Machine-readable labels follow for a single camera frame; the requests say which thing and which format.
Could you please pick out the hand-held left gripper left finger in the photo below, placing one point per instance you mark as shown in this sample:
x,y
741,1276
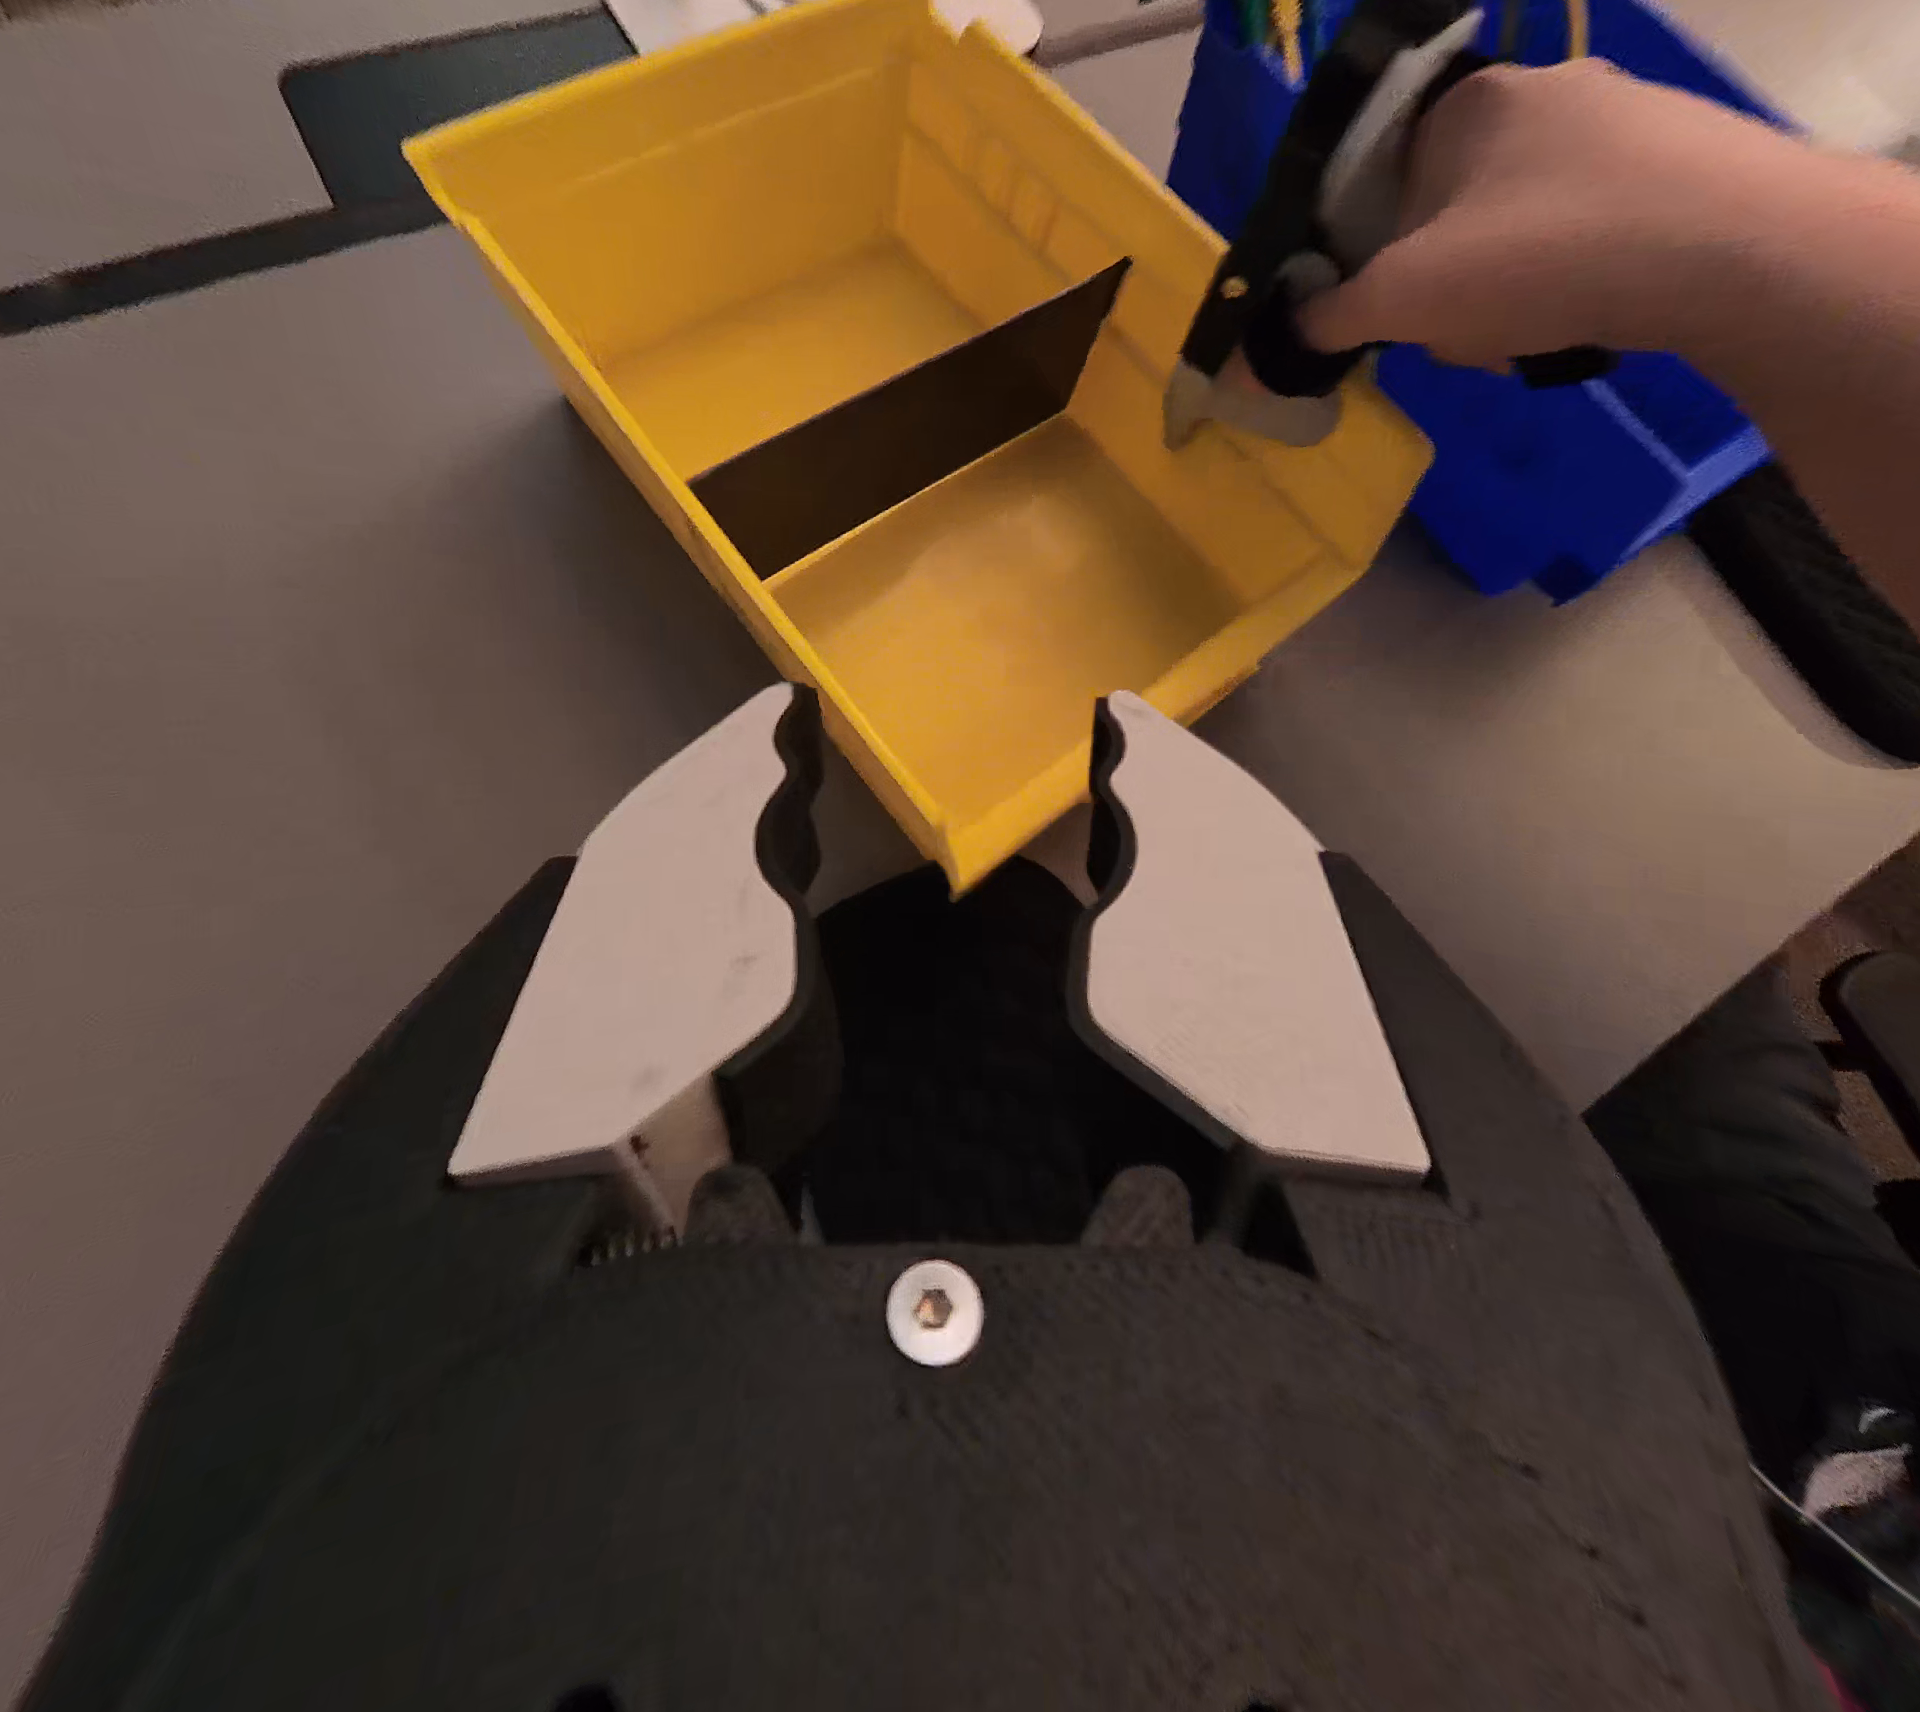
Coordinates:
x,y
644,977

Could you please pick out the yellow plastic bin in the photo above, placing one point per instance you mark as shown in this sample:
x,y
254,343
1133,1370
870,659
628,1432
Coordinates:
x,y
975,603

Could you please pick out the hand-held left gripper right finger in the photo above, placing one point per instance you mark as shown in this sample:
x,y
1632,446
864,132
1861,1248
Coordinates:
x,y
1245,993

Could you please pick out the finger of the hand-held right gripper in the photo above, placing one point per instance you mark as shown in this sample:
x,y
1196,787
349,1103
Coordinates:
x,y
1200,410

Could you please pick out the person's right forearm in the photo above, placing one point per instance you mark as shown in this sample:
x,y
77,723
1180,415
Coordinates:
x,y
1784,286

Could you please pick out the person's right hand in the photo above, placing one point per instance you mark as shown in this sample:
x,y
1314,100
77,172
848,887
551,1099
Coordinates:
x,y
1514,212

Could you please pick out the colourful printed cloth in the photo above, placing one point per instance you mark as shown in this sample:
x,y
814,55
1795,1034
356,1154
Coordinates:
x,y
1861,1486

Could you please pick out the blue plastic bin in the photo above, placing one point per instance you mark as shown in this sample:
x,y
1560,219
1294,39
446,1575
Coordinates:
x,y
1545,483

